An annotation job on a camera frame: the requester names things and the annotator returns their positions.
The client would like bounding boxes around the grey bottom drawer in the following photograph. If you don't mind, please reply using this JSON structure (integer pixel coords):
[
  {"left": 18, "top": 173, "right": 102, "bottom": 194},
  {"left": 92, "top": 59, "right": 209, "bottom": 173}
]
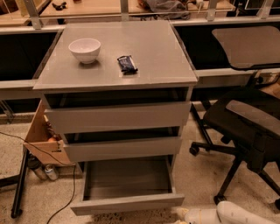
[{"left": 71, "top": 156, "right": 185, "bottom": 216}]

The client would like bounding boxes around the black cable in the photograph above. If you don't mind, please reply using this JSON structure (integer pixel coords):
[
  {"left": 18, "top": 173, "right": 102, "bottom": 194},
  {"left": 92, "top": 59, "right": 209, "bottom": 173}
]
[{"left": 0, "top": 130, "right": 77, "bottom": 224}]

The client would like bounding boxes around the grey top drawer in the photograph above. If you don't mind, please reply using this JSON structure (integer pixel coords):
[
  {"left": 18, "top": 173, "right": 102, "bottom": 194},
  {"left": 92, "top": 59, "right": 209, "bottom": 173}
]
[{"left": 45, "top": 101, "right": 190, "bottom": 134}]

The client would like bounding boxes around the dark bottle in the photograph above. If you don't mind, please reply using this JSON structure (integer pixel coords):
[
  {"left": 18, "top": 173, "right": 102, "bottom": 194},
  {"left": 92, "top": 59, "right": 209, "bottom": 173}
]
[{"left": 27, "top": 155, "right": 47, "bottom": 180}]

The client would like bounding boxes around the black office chair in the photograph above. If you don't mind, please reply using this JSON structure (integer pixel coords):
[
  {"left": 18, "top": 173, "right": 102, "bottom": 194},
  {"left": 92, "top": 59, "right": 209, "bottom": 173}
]
[{"left": 190, "top": 25, "right": 280, "bottom": 204}]

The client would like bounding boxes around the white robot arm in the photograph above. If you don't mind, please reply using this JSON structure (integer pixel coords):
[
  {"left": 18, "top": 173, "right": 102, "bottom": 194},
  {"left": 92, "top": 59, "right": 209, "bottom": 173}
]
[{"left": 171, "top": 201, "right": 276, "bottom": 224}]

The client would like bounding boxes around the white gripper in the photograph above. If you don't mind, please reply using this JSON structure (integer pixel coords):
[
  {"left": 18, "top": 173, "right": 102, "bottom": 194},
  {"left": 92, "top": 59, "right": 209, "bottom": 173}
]
[{"left": 174, "top": 207, "right": 221, "bottom": 224}]

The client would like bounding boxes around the grey middle drawer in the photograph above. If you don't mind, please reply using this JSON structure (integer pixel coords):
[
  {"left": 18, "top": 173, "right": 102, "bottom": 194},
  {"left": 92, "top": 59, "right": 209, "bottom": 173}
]
[{"left": 64, "top": 136, "right": 182, "bottom": 162}]

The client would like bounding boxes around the black desk leg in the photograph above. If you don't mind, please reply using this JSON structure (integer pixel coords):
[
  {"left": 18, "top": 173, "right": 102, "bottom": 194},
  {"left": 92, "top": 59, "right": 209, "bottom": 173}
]
[{"left": 0, "top": 147, "right": 29, "bottom": 219}]

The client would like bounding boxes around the grey drawer cabinet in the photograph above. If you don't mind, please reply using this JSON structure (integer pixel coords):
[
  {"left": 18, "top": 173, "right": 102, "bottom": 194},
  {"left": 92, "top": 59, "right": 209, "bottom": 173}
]
[{"left": 32, "top": 20, "right": 199, "bottom": 179}]

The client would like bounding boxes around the silver can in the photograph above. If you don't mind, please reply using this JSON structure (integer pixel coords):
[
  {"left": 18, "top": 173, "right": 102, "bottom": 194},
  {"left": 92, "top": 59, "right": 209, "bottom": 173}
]
[{"left": 45, "top": 164, "right": 59, "bottom": 181}]

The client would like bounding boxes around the white ceramic bowl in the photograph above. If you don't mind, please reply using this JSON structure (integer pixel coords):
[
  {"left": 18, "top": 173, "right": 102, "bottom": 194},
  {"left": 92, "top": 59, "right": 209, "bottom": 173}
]
[{"left": 68, "top": 38, "right": 102, "bottom": 64}]

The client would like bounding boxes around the grey cloth on desk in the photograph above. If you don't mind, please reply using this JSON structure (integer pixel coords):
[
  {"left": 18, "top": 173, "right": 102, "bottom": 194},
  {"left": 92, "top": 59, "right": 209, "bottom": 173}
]
[{"left": 137, "top": 0, "right": 190, "bottom": 19}]

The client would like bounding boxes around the black tool on desk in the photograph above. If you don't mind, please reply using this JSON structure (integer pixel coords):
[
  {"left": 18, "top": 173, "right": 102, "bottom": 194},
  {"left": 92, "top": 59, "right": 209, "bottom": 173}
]
[{"left": 52, "top": 2, "right": 67, "bottom": 11}]

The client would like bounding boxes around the cardboard box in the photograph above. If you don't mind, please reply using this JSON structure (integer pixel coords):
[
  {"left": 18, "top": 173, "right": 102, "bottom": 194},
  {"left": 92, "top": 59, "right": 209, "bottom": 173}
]
[{"left": 24, "top": 102, "right": 74, "bottom": 166}]

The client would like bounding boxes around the grey drawer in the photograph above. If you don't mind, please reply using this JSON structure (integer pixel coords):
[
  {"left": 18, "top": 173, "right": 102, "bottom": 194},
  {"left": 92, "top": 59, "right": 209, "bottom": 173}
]
[
  {"left": 45, "top": 101, "right": 190, "bottom": 134},
  {"left": 64, "top": 136, "right": 182, "bottom": 162},
  {"left": 71, "top": 156, "right": 185, "bottom": 216}
]

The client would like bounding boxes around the dark blue snack wrapper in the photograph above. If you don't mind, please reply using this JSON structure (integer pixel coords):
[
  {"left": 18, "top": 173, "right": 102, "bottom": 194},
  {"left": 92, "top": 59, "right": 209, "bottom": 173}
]
[{"left": 117, "top": 55, "right": 137, "bottom": 74}]

